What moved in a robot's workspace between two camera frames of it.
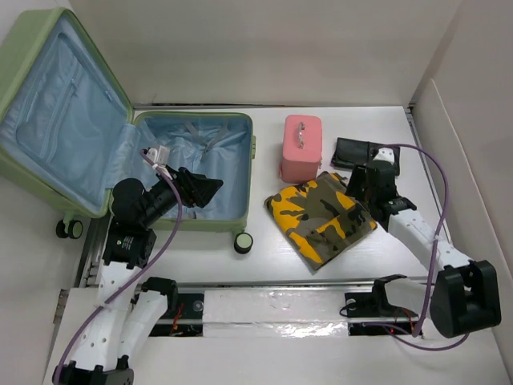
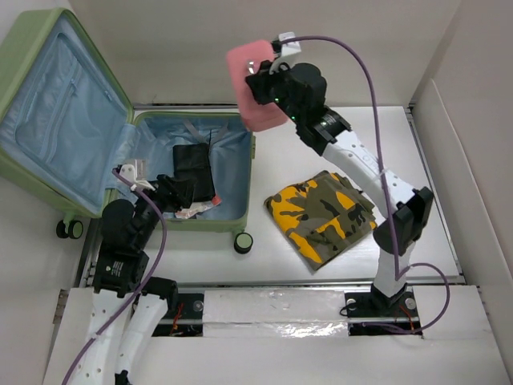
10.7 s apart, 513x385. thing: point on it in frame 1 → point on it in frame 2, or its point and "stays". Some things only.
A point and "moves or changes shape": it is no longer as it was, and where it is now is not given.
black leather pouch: x=349 y=151 moves or changes shape
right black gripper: x=358 y=175 → x=260 y=81
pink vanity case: x=301 y=148 → x=244 y=58
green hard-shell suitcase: x=69 y=133 stays
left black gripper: x=194 y=188 → x=176 y=193
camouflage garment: x=321 y=219 stays
